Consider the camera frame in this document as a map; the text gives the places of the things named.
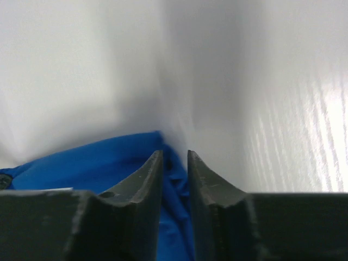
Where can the blue t shirt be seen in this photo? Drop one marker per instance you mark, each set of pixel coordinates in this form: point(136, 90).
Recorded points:
point(100, 165)

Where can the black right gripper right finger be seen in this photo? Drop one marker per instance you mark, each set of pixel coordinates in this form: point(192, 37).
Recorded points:
point(230, 224)

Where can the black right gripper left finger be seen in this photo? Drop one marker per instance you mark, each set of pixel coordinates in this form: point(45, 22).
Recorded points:
point(121, 223)

